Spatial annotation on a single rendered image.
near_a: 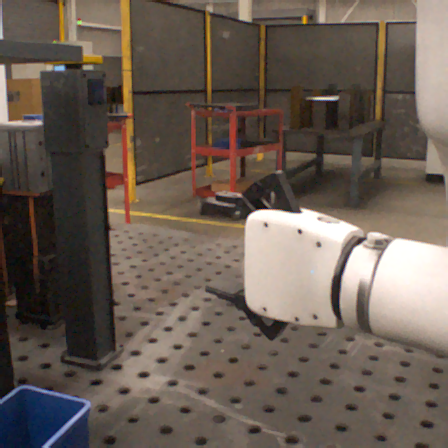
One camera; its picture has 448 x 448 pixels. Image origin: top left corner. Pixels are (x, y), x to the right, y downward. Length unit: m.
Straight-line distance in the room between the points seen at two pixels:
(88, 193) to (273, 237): 0.36
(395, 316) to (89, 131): 0.49
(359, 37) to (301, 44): 0.83
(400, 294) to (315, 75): 7.54
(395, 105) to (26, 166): 6.96
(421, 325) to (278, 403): 0.38
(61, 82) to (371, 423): 0.61
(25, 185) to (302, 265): 0.60
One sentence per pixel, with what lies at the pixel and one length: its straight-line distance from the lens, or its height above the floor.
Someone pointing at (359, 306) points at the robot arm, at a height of 0.95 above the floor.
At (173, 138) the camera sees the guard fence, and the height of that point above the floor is 0.54.
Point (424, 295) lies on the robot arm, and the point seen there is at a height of 0.97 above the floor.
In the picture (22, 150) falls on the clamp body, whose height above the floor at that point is 1.01.
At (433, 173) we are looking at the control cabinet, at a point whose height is 0.10.
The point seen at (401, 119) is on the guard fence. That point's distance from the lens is 7.67.
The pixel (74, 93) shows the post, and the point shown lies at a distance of 0.75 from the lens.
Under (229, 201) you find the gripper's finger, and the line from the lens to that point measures 0.52.
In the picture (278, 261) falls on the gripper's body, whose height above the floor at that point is 0.96.
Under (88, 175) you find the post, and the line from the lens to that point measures 0.77.
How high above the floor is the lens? 1.12
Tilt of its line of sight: 15 degrees down
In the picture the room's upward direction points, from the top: straight up
